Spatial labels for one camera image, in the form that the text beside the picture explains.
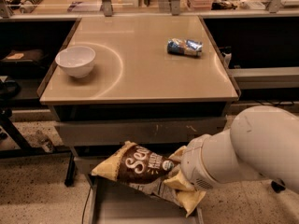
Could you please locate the open bottom drawer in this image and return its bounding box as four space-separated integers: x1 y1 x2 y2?
88 177 205 224

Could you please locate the black chair base leg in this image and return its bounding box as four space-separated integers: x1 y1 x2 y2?
271 181 286 193

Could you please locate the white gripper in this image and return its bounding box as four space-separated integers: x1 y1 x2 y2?
164 133 228 217

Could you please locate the top grey drawer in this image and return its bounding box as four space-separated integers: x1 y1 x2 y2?
55 117 226 147

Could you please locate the grey drawer cabinet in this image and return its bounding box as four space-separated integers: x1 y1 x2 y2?
36 15 242 224

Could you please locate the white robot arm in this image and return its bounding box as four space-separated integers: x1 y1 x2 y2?
164 105 299 213

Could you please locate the blue snack packet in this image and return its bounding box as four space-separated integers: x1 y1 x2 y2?
167 38 203 57

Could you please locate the brown chip bag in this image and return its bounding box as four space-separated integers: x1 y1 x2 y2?
91 141 183 207

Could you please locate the white bowl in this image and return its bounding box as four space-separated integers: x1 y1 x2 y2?
55 46 95 78

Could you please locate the black cable on floor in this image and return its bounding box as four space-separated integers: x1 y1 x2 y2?
80 185 93 224

